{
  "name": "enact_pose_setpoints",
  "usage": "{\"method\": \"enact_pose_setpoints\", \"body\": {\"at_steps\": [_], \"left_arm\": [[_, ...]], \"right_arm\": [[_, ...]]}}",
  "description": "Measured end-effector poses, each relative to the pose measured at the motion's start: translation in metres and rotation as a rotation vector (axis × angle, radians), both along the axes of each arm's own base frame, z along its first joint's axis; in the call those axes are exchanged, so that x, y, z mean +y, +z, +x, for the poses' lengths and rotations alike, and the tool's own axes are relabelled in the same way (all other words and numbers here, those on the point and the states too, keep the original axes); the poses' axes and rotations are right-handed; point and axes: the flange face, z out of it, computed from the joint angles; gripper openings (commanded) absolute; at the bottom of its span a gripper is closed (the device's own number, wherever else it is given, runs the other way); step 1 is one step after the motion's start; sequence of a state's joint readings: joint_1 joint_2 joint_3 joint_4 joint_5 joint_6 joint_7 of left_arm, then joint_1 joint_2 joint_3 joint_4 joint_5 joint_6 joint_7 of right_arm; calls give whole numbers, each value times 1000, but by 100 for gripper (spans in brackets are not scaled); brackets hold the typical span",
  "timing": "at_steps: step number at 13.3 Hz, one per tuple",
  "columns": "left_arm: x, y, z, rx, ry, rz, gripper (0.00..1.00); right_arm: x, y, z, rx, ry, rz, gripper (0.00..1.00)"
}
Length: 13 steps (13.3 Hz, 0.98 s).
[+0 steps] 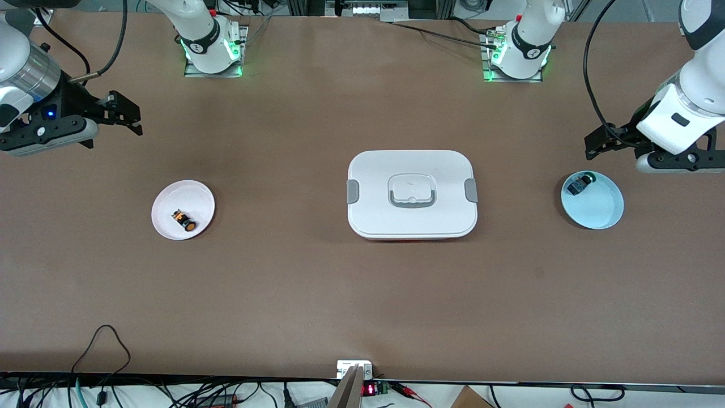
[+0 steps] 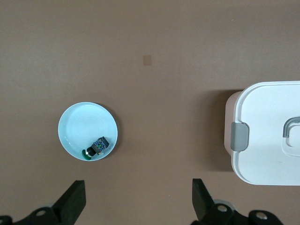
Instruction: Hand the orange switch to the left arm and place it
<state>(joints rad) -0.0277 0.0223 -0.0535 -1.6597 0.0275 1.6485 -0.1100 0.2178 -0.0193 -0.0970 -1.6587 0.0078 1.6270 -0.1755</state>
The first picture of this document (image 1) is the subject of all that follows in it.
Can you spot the light blue round plate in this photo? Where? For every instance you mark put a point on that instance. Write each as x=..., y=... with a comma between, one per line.
x=597, y=209

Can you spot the grey angled bar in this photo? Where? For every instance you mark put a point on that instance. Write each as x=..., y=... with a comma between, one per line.
x=346, y=394

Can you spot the red digit display board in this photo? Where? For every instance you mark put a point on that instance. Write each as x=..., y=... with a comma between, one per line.
x=369, y=390

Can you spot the orange push-button switch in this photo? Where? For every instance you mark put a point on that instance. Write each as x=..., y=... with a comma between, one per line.
x=185, y=220

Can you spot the small white bracket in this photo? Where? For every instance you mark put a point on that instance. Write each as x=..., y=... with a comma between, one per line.
x=345, y=368

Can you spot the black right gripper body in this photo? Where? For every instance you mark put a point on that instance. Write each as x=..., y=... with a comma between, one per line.
x=73, y=103

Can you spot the pink round plate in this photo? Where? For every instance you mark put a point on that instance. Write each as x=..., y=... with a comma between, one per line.
x=192, y=195

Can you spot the red alligator clip leads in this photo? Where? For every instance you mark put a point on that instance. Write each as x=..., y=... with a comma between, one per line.
x=410, y=394

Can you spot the black power adapter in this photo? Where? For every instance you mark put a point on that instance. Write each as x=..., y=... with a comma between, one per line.
x=218, y=401

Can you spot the brown cardboard piece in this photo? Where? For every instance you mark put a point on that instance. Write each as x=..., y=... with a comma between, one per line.
x=470, y=399

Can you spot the white lunch box grey clips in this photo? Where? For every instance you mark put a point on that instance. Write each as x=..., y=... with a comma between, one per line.
x=442, y=187

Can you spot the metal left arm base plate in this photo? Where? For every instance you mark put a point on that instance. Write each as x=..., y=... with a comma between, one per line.
x=487, y=75

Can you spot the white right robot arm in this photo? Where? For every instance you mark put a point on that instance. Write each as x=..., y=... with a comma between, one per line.
x=204, y=34

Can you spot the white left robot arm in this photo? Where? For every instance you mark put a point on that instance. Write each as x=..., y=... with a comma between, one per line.
x=532, y=34

